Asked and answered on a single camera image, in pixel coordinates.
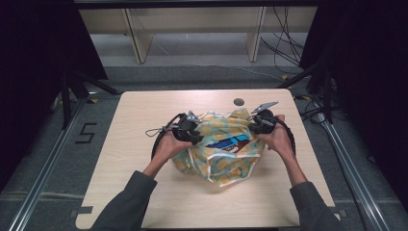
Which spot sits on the person's left hand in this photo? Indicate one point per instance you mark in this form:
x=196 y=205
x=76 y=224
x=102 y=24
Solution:
x=168 y=147

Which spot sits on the blue snack packet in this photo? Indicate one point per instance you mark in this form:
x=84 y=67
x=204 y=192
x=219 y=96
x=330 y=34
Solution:
x=229 y=141

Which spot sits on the round table grommet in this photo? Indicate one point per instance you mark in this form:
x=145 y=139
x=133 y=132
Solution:
x=239 y=102

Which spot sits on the light wooden shelf unit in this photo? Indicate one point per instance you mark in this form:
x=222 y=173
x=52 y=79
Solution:
x=138 y=38

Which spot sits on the black metal stand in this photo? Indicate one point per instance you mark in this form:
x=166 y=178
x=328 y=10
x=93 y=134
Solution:
x=66 y=99
x=326 y=93

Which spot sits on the brown snack packet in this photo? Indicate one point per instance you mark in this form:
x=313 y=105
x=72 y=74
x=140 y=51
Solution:
x=245 y=146

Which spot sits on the dark curtain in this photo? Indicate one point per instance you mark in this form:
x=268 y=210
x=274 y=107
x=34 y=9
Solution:
x=372 y=80
x=35 y=64

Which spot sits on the person's right hand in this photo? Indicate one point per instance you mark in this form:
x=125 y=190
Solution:
x=279 y=138

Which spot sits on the aluminium floor rail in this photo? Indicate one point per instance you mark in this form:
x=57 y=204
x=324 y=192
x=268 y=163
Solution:
x=48 y=166
x=356 y=173

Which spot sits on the patterned plastic bag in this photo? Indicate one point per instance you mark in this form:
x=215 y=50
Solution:
x=224 y=166

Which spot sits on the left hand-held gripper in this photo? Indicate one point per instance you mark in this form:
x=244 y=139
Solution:
x=186 y=130

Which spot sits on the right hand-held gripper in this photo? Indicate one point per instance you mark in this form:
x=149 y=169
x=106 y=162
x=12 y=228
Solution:
x=263 y=125

